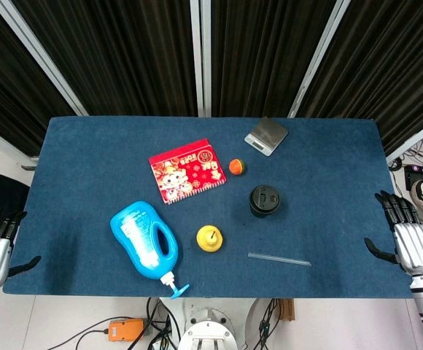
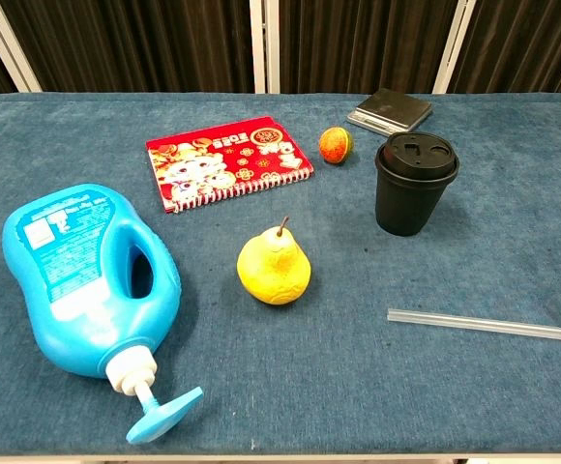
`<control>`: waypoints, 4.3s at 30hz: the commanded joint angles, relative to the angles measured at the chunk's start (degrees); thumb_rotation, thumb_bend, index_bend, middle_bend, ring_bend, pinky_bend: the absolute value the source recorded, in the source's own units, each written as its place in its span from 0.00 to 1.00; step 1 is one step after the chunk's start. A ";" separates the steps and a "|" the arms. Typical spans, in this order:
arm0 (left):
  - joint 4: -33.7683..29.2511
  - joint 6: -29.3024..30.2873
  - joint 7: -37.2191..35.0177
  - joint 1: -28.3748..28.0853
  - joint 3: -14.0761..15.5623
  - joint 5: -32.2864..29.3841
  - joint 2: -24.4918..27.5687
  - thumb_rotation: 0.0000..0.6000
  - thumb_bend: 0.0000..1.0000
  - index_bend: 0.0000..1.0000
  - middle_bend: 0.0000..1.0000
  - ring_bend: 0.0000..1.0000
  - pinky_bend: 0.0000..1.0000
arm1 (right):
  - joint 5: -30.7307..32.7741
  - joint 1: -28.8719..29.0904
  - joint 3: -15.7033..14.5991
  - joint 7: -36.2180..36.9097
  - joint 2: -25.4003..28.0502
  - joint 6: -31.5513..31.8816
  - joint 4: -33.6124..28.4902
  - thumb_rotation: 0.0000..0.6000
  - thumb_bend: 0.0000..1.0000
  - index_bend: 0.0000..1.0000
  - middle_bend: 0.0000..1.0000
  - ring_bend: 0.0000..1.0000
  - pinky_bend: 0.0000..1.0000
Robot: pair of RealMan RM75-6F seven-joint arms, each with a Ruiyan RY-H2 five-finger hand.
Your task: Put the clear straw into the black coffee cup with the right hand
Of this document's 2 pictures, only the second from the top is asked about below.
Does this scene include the yellow toy pear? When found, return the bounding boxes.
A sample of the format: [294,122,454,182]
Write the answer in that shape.
[235,216,313,307]

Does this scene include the red spiral notebook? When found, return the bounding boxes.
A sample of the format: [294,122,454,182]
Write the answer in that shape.
[144,115,316,215]

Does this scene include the silver digital kitchen scale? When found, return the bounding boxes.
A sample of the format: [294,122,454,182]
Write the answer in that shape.
[345,87,434,137]

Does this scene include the white frame post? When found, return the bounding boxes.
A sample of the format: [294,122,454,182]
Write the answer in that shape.
[248,0,282,95]
[431,0,479,95]
[0,0,44,94]

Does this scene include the small orange ball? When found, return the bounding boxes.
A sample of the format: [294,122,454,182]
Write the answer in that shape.
[317,125,356,166]

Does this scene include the blue table cloth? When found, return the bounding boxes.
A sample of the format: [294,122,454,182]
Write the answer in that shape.
[0,92,561,458]

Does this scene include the blue pump detergent bottle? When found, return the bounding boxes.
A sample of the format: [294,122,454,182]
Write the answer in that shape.
[1,182,205,447]

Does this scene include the black cup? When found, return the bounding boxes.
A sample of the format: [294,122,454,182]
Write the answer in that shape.
[373,130,461,238]

